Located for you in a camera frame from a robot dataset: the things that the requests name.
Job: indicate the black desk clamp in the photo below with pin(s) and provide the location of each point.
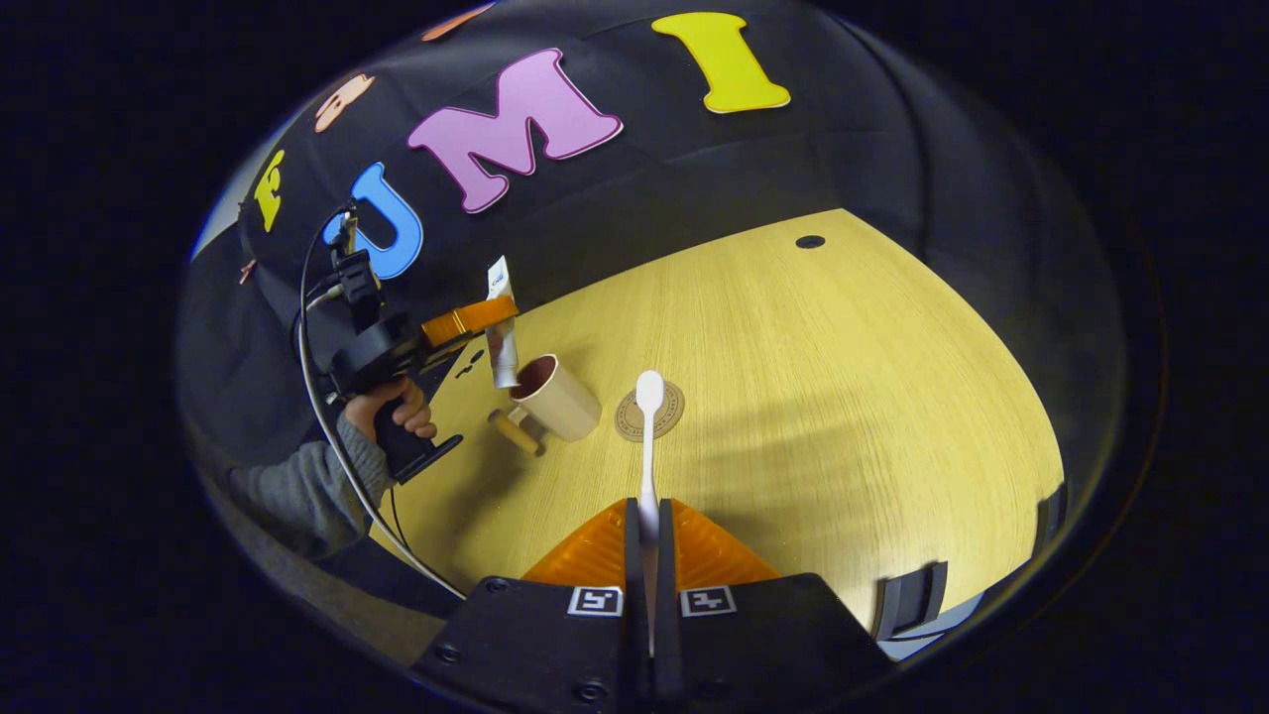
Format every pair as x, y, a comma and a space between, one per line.
912, 597
1051, 513

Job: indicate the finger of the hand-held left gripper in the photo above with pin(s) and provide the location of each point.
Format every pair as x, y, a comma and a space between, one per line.
471, 319

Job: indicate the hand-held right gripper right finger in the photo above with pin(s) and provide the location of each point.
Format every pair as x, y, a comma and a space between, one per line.
664, 555

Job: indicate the white toothpaste tube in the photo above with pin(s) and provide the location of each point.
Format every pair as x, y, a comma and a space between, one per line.
503, 347

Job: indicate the black backdrop cloth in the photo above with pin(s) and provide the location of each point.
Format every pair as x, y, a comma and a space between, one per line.
744, 169

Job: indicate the round brown coaster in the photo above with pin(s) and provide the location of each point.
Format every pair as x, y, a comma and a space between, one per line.
670, 412

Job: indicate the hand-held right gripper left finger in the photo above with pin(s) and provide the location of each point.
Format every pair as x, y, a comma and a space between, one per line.
634, 555

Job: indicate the pale pink toothbrush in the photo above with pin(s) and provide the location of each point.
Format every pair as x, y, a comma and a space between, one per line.
648, 466

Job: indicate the small cloth clip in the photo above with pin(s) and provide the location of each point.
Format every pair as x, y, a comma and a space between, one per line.
246, 270

